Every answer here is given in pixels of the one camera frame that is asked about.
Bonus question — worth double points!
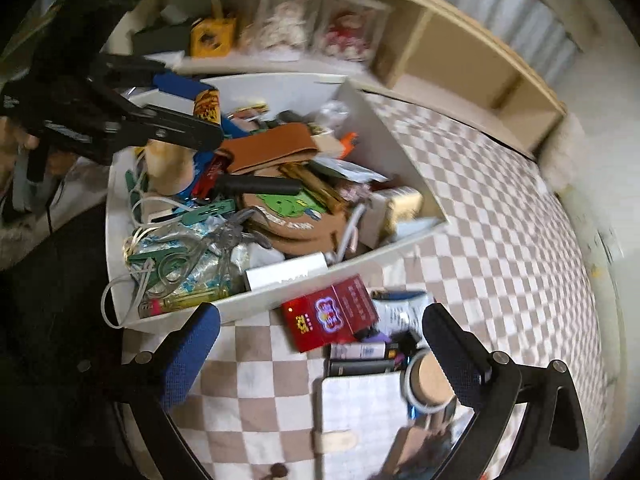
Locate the black handle tool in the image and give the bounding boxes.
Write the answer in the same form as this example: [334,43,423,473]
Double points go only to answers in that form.
[220,175,303,196]

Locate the shiny patterned packet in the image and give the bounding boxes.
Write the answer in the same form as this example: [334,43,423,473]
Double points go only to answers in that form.
[127,225,251,311]

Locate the clear box with white doll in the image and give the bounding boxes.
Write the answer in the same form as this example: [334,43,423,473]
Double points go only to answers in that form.
[240,0,323,53]

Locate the brown leather pouch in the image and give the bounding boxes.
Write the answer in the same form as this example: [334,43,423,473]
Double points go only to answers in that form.
[217,122,321,173]

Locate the round cork coaster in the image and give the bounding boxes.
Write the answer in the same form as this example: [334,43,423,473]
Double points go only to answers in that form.
[404,347,457,415]

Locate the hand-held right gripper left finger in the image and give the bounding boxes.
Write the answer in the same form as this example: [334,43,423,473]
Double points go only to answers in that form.
[65,302,222,480]

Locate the white notebook case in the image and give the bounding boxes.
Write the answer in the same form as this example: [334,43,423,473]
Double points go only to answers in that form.
[312,372,426,480]

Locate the dark box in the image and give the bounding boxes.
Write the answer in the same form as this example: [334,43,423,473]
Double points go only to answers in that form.
[131,22,193,56]

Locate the white fluffy pillow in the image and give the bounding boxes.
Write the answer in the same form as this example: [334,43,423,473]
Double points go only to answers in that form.
[537,112,586,191]

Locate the checkered blanket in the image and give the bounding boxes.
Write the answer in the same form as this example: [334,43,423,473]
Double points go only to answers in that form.
[120,90,621,480]

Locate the grey white curtain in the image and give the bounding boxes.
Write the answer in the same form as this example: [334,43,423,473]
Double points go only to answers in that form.
[370,0,583,101]

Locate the yellow red snack packet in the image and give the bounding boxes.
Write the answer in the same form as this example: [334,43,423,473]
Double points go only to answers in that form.
[192,87,223,126]

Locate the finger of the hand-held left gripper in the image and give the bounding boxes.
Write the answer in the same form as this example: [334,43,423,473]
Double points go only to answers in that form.
[117,104,224,152]
[87,54,168,88]

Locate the red cigarette box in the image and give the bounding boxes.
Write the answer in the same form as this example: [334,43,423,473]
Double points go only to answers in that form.
[280,275,382,353]

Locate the blue white packet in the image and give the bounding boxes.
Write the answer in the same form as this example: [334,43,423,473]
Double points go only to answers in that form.
[372,290,431,336]

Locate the yellow box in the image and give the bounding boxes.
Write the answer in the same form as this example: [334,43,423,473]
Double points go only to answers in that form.
[189,16,238,58]

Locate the brown frog print coaster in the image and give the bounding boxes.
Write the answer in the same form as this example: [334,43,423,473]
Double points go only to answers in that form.
[240,187,351,256]

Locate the gold white small box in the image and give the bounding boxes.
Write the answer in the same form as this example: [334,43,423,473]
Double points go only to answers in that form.
[370,186,426,241]

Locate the black flat case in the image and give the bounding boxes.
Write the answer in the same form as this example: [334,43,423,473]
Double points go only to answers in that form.
[327,357,396,376]

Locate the wooden shelf unit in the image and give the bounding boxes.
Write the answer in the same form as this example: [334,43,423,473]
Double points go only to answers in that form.
[107,0,568,161]

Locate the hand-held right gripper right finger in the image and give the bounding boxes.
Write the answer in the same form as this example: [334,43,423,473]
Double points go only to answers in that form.
[422,303,592,480]

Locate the white cable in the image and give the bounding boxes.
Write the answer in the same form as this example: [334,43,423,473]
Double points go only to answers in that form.
[100,255,156,331]

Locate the white container box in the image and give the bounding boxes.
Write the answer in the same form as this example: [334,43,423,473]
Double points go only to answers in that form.
[102,72,448,333]

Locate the clear box with red doll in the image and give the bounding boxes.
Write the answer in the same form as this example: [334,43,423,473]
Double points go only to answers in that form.
[315,0,393,63]

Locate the silver metal tool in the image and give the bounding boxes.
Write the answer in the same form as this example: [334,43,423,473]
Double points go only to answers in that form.
[200,210,261,271]

